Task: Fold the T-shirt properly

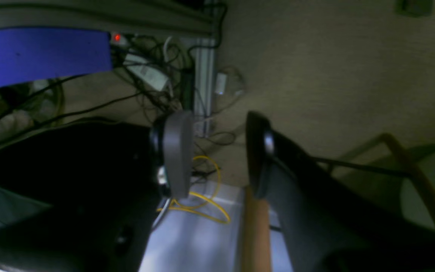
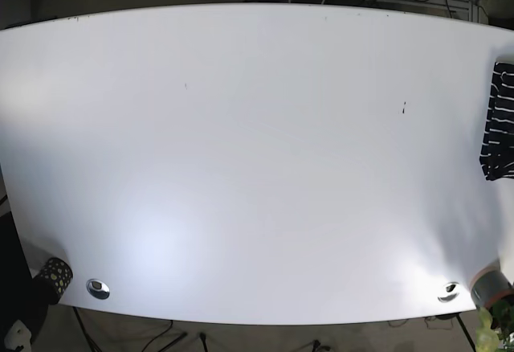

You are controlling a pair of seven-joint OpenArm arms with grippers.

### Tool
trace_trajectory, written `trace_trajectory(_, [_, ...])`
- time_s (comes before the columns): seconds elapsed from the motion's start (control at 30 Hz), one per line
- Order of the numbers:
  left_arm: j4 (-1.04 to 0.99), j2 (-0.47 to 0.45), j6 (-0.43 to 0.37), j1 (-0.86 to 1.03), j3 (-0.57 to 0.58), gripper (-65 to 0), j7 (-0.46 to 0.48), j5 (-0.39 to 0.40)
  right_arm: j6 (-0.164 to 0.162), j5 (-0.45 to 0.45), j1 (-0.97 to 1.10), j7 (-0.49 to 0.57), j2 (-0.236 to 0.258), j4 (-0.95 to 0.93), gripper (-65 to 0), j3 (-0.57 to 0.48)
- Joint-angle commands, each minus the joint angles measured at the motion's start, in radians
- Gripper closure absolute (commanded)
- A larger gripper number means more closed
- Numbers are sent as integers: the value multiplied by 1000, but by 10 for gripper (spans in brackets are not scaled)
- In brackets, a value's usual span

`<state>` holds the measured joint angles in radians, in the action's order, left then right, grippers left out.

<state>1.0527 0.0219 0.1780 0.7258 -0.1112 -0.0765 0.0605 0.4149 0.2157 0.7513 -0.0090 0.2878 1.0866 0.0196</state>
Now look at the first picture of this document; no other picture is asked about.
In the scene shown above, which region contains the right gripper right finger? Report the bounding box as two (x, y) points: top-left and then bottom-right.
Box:
(245, 112), (435, 272)

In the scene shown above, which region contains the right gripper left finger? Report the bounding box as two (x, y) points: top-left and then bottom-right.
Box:
(0, 111), (194, 272)

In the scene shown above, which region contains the white power adapter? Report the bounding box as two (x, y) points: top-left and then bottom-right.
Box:
(123, 53), (170, 91)

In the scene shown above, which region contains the yellow cable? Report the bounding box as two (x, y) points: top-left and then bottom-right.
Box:
(160, 154), (232, 226)

